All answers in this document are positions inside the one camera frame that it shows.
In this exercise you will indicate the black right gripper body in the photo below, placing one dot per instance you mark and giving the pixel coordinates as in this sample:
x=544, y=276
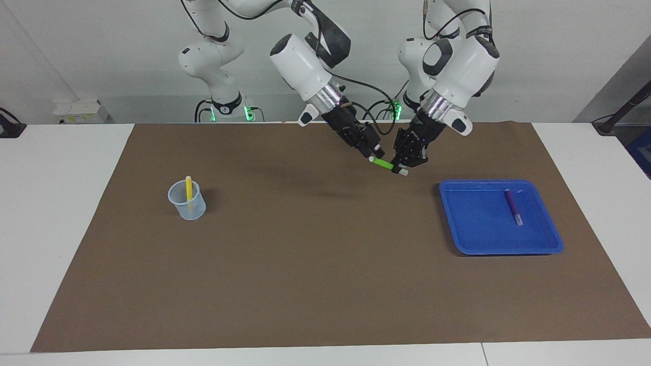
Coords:
x=351, y=127

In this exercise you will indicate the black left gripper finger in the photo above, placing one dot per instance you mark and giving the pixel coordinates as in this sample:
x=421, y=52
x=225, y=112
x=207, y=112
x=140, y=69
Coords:
x=399, y=157
x=417, y=158

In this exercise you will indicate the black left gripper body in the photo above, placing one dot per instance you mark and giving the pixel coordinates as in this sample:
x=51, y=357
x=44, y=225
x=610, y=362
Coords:
x=419, y=134

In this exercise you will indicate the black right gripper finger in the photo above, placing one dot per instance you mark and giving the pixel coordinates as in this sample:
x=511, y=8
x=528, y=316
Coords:
x=363, y=151
x=375, y=148

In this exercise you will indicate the green marker pen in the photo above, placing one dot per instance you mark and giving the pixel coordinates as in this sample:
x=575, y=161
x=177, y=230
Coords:
x=382, y=163

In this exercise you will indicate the purple marker pen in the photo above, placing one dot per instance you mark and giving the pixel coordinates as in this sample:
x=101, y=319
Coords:
x=512, y=206

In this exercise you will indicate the yellow marker pen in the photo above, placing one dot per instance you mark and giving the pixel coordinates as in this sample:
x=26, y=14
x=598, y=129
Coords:
x=189, y=190

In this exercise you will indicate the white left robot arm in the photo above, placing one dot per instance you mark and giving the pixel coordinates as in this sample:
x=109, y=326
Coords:
x=463, y=66

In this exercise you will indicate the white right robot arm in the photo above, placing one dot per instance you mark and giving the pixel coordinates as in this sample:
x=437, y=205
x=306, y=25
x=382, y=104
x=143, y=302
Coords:
x=300, y=66

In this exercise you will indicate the blue plastic tray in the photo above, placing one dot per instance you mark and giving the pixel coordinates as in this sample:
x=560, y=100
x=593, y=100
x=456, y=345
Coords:
x=488, y=229

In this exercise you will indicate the brown table mat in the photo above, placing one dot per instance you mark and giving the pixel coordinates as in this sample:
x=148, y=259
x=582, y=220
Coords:
x=325, y=279

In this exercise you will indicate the translucent plastic cup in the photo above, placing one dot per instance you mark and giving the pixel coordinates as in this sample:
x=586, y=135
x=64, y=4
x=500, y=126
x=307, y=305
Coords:
x=196, y=211

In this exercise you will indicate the black slanted stand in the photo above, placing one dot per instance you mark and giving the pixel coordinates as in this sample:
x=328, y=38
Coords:
x=623, y=112

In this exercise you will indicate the blue box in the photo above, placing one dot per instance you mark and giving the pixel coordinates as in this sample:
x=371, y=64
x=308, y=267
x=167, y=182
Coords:
x=642, y=152

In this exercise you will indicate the white wall socket box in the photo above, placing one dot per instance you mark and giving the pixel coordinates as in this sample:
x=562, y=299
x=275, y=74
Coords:
x=79, y=112

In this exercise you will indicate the black clamp mount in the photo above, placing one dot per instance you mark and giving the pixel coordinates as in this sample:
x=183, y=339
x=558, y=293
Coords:
x=10, y=129

